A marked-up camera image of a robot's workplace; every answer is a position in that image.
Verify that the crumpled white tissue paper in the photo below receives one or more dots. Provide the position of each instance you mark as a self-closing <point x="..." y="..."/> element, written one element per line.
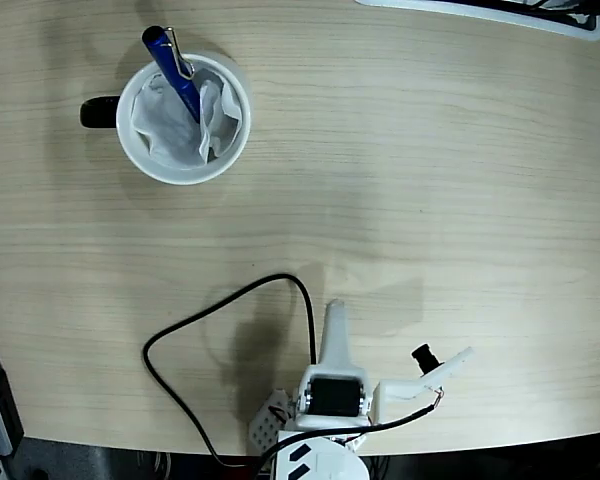
<point x="165" y="130"/>

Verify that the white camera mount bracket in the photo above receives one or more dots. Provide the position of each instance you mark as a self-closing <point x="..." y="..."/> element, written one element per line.
<point x="400" y="390"/>

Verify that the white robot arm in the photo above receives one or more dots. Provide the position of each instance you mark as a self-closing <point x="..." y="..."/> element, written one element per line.
<point x="330" y="460"/>

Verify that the white perforated board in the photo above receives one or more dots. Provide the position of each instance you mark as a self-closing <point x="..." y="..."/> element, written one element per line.
<point x="265" y="425"/>

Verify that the small black camera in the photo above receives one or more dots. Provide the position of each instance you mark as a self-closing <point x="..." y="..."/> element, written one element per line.
<point x="425" y="357"/>

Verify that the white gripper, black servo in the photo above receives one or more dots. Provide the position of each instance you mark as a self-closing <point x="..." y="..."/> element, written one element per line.
<point x="336" y="396"/>

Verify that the blue pen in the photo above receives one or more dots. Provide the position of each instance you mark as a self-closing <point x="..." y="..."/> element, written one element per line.
<point x="172" y="75"/>

